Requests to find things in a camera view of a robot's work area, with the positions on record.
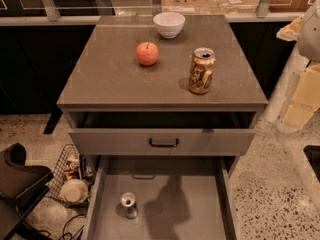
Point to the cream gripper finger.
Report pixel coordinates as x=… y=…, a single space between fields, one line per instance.
x=291 y=31
x=306 y=98

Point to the grey top drawer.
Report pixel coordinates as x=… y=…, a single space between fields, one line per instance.
x=164 y=133

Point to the white bowl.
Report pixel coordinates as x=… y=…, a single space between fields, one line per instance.
x=169 y=24

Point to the gold soda can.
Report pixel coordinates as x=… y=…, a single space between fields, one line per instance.
x=201 y=70

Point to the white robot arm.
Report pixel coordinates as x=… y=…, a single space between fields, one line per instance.
x=305 y=30

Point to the white diagonal post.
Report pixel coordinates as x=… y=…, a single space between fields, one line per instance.
x=285 y=86

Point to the brown snack bag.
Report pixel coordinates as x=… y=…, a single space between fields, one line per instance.
x=71 y=168

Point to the dark bottle in basket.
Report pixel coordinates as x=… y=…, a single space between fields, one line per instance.
x=86 y=171

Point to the grey drawer cabinet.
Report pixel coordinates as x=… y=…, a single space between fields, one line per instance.
x=109 y=78

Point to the grey drawer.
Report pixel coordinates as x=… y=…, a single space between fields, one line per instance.
x=178 y=198
x=164 y=133

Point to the silver blue redbull can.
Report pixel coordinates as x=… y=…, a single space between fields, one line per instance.
x=129 y=205

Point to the grey middle drawer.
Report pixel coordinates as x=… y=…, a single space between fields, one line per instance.
x=178 y=198

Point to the white cup in basket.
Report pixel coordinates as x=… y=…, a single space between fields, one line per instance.
x=74 y=191

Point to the red apple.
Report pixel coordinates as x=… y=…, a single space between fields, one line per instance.
x=147 y=53

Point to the black wire basket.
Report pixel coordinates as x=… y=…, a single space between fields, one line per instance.
x=57 y=182

